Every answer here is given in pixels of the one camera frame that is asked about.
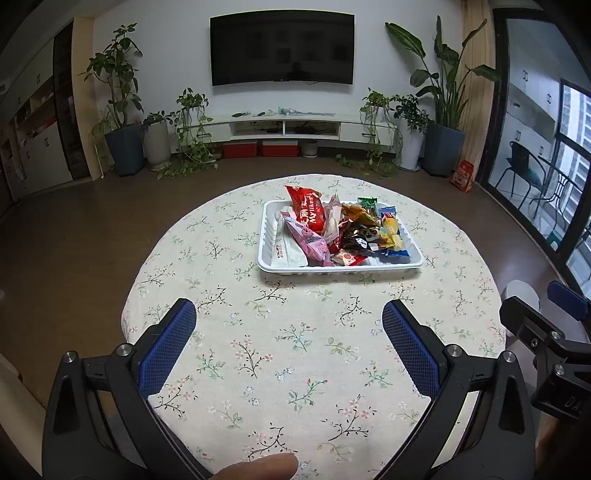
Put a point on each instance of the sliding glass door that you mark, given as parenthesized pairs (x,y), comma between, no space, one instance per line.
(498,92)

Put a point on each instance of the blue packet with yellow cake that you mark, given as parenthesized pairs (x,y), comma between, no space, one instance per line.
(390,233)

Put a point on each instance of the orange cartoon snack packet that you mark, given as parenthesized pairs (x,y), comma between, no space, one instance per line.
(358,214)

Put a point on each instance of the small red white packet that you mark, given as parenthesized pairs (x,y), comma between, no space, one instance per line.
(348,258)

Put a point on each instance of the pink snack packet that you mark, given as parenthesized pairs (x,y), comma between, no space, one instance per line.
(309,240)

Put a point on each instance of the plant in tall white pot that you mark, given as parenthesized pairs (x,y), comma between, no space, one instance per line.
(411,147)

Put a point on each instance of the red storage box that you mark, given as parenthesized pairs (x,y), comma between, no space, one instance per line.
(278,148)
(240,150)

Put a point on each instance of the large red snack bag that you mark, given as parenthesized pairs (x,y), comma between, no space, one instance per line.
(307,207)

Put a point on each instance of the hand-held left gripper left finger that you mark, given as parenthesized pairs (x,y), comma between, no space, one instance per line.
(164,350)

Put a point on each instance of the round table with floral cloth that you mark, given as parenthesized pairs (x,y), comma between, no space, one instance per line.
(286,369)

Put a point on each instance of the black snack packet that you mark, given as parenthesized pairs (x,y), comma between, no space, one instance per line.
(358,237)

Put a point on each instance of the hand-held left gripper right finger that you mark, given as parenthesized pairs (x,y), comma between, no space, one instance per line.
(411,350)

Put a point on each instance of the person's right forearm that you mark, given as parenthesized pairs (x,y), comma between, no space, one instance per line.
(568,447)

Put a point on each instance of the hanging vine plant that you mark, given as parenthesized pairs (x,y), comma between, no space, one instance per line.
(376,101)

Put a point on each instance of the green snack packet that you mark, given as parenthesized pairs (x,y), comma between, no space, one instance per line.
(368,203)

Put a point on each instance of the white wardrobe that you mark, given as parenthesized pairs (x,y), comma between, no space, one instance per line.
(41,152)

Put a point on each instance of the clear orange-print packet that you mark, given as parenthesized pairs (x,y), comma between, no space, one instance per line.
(333,217)

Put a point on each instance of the wall television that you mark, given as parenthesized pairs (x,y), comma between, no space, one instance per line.
(281,50)

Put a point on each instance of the plant in white ribbed pot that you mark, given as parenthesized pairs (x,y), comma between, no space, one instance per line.
(157,145)

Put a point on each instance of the white plastic tray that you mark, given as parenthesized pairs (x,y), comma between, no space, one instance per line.
(270,230)

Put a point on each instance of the red gift bag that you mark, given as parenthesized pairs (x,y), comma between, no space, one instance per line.
(462,176)

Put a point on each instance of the long white silver packet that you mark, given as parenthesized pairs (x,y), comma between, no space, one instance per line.
(288,251)

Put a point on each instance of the trailing vine plant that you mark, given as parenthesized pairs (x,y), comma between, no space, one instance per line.
(191,106)

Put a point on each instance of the metal balcony table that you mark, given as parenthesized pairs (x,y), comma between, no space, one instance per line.
(561,184)

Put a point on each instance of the black balcony chair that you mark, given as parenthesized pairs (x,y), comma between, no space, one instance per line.
(519,161)

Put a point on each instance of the big-leaf plant grey pot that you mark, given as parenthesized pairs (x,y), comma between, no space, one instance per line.
(443,147)

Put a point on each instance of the tall tree plant grey pot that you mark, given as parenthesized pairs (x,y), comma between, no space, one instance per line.
(124,152)

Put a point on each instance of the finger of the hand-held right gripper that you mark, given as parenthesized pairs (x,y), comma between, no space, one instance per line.
(528,323)
(572,300)

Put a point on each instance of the person's left hand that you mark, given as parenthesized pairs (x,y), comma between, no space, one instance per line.
(258,468)

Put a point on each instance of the beige curtain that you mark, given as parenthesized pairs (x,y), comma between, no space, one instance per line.
(478,92)

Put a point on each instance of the white television cabinet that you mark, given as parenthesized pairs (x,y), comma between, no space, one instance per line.
(258,129)

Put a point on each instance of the small white pot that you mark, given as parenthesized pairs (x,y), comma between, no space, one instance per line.
(310,148)

